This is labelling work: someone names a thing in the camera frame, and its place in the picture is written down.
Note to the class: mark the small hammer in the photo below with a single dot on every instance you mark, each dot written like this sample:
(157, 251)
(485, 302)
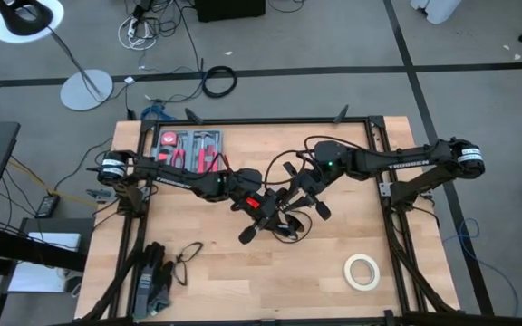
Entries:
(205, 136)

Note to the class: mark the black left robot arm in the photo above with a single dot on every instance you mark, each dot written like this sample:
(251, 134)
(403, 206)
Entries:
(161, 174)

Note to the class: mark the black aluminium table frame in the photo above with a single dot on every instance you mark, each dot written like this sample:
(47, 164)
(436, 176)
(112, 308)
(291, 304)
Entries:
(261, 121)

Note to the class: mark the white tape roll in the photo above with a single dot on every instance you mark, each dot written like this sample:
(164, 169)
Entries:
(346, 271)

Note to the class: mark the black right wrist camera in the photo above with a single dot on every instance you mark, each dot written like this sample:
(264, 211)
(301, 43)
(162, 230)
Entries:
(323, 211)

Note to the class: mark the grey white computer case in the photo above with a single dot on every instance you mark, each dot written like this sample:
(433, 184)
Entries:
(52, 240)

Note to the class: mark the black grey work glove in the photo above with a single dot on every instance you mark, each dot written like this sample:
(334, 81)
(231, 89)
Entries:
(145, 280)
(166, 285)

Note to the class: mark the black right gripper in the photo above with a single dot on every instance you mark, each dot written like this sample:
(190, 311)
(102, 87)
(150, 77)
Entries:
(311, 185)

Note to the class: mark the black floor box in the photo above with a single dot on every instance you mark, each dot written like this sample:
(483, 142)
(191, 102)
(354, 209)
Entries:
(229, 9)

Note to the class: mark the red tag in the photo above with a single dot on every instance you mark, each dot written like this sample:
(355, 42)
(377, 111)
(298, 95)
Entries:
(253, 203)

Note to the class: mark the black angled bracket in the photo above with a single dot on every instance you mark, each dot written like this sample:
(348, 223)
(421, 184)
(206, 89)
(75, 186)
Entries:
(341, 114)
(194, 116)

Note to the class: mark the safety glasses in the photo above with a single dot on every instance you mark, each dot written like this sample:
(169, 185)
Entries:
(178, 259)

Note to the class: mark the white power strip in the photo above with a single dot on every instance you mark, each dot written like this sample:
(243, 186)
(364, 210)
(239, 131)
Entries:
(132, 31)

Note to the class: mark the black power adapter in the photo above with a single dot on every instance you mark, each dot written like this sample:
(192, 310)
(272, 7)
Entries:
(47, 206)

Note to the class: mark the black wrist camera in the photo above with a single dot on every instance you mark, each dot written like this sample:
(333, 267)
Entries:
(323, 211)
(247, 235)

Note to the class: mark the red tape measure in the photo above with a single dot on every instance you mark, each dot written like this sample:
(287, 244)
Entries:
(168, 138)

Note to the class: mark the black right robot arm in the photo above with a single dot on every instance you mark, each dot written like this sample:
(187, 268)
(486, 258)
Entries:
(401, 160)

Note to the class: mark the grey tool tray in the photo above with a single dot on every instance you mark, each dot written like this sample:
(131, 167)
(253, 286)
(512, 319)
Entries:
(188, 136)

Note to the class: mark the white floor object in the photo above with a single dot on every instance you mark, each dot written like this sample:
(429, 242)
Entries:
(435, 9)

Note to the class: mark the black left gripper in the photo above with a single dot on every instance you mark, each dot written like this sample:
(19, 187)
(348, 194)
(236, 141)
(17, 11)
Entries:
(267, 210)

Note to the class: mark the silver mounting plate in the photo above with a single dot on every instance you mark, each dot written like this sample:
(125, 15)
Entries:
(385, 189)
(100, 194)

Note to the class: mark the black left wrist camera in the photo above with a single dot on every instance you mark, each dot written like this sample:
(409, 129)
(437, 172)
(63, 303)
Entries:
(247, 235)

